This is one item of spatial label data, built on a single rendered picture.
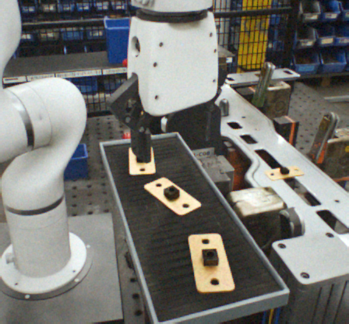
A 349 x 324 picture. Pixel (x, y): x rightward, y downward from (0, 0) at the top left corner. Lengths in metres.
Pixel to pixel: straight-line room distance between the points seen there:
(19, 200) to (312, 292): 0.54
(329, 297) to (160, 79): 0.35
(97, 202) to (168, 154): 0.71
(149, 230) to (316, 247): 0.23
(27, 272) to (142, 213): 0.48
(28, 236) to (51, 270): 0.11
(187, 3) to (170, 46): 0.04
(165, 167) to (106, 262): 0.42
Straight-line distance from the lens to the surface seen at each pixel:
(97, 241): 1.02
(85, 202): 1.33
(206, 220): 0.50
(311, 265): 0.54
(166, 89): 0.42
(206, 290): 0.42
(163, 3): 0.40
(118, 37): 1.53
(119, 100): 0.42
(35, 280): 0.94
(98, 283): 0.93
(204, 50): 0.45
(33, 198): 0.80
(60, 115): 0.75
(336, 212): 0.83
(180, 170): 0.60
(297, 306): 0.55
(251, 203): 0.67
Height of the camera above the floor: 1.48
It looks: 30 degrees down
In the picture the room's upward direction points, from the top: straight up
